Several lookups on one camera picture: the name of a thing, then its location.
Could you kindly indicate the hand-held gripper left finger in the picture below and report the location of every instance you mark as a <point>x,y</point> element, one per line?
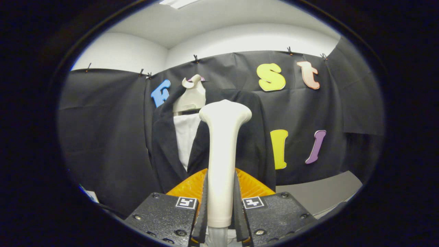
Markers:
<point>203,219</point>

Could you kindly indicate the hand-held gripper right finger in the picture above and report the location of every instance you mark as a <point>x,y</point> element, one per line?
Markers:
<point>239,219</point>

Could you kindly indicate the black blazer jacket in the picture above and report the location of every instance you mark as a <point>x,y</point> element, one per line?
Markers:
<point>253,144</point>

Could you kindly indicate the white shirt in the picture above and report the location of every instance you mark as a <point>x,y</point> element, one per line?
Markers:
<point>185,137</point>

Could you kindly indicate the grey cabinet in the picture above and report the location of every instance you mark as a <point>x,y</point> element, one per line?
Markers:
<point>319,192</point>

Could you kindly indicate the computer monitor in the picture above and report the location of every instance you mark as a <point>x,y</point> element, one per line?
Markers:
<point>90,195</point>

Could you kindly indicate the cream plastic hanger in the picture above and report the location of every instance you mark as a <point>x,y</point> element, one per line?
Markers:
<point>190,99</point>

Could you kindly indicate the black backdrop cloth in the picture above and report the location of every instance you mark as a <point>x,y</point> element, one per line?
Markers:
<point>109,137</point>

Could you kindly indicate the ceiling light panel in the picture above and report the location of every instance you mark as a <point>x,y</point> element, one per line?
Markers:
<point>178,3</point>

